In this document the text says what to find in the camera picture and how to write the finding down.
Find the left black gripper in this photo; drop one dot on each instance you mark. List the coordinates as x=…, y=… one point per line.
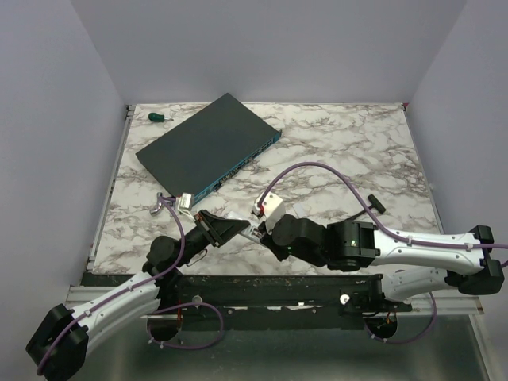
x=217, y=230

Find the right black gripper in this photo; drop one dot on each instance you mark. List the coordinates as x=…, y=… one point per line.
x=268, y=241

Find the white remote control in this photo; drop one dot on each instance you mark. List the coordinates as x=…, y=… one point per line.
x=246, y=230

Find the white battery cover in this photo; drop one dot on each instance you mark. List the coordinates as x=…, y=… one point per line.
x=299, y=211

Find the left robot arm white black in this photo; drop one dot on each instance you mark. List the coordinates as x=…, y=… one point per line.
x=62, y=340

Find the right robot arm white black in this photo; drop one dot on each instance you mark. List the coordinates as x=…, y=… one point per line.
x=433, y=262

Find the chrome metal fitting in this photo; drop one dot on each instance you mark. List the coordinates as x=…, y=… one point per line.
x=161, y=202

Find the black rectangular bar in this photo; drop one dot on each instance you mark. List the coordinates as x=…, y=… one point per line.
x=375, y=204

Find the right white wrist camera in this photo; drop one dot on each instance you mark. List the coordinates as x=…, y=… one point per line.
x=272, y=207

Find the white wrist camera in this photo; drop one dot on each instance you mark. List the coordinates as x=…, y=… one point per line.
x=184, y=203
x=272, y=207

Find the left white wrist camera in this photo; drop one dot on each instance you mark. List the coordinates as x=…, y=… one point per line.
x=184, y=203

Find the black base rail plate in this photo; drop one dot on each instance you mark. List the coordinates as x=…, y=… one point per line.
x=276, y=302

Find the dark network switch blue front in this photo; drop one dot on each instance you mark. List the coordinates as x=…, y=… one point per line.
x=202, y=152

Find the green handled screwdriver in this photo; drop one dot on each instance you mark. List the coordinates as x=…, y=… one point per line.
x=158, y=118

